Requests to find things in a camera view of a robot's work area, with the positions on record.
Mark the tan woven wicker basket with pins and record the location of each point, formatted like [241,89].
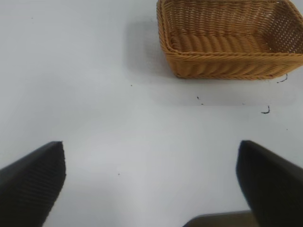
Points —
[225,63]

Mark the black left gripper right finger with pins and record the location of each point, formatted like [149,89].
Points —
[272,179]

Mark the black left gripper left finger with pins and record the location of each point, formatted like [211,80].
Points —
[28,184]

